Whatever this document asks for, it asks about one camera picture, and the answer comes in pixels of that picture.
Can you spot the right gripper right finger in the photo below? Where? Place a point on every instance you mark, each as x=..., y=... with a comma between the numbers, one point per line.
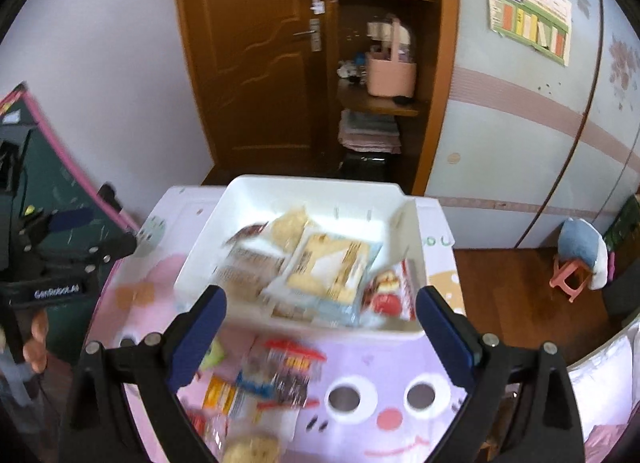
x=545, y=426

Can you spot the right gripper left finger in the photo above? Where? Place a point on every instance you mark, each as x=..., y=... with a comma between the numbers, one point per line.
x=98, y=425

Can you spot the kraft soda cracker bag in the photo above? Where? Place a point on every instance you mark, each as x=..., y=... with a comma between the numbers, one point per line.
x=247, y=266

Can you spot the clear bag yellow pastry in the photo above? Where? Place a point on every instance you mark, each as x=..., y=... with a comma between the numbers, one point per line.
x=286, y=231

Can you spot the yellow Fuji bread package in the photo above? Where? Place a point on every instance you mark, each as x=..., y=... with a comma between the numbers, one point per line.
x=324, y=280

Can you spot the person left hand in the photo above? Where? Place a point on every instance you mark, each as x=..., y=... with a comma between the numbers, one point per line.
x=35, y=349

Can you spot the white bed pillow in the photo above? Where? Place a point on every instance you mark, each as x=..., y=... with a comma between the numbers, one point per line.
x=606, y=382

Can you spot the orange snack packet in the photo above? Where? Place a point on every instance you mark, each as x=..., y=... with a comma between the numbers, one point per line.
x=220, y=396

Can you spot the green snack packet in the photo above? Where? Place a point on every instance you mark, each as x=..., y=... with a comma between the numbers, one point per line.
x=214, y=355

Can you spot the pink plastic stool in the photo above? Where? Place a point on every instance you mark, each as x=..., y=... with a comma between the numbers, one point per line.
x=571, y=277

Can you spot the round pastry clear wrapper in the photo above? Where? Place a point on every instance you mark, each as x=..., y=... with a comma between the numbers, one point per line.
x=252, y=448

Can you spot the blue candy packet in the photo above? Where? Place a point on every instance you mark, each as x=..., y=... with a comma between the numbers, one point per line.
x=256, y=383

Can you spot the blue white plush cushion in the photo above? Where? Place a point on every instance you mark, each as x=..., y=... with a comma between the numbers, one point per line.
x=580, y=241

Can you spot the red cake snack packet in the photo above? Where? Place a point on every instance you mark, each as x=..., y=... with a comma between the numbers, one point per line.
x=391, y=293

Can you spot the red trim brownie packet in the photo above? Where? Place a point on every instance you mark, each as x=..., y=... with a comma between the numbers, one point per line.
x=293, y=367

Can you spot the white plastic storage bin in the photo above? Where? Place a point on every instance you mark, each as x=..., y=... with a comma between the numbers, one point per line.
x=367, y=211

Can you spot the brown wooden door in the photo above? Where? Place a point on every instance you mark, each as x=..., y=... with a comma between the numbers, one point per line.
x=258, y=73

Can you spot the wooden corner shelf unit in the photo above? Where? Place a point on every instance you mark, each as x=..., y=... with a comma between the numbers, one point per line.
x=429, y=33

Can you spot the green chalkboard pink frame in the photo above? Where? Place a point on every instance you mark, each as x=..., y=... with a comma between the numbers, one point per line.
x=69, y=321

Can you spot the pink handled basket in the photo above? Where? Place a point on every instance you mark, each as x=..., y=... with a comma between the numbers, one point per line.
x=390, y=73

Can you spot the wall calendar poster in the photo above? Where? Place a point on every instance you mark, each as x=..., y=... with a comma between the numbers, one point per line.
x=544, y=25

